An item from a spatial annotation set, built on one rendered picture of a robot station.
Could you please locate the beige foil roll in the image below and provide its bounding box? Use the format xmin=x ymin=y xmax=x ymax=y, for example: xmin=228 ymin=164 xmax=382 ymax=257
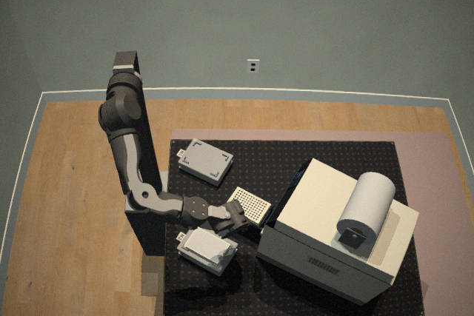
xmin=336 ymin=172 xmax=396 ymax=245

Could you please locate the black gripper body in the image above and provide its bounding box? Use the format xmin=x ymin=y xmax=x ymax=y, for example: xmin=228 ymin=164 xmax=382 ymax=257
xmin=221 ymin=199 xmax=248 ymax=239

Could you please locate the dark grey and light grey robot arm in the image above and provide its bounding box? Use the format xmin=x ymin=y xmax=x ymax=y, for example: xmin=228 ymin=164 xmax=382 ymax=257
xmin=98 ymin=65 xmax=235 ymax=237

